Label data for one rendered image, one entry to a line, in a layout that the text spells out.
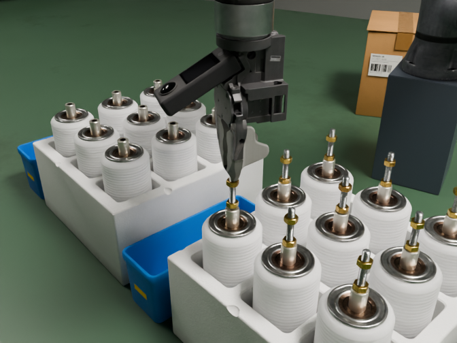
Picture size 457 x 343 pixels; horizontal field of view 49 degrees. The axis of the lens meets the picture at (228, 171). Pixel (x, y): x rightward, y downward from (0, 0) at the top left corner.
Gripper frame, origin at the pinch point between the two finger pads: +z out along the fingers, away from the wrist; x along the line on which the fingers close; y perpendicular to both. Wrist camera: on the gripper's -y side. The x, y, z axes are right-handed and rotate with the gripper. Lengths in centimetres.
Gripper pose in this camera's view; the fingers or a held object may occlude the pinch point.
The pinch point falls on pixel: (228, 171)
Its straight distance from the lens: 73.5
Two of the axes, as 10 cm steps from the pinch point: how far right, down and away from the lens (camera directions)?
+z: 0.0, 8.6, 5.0
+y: 9.4, -1.7, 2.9
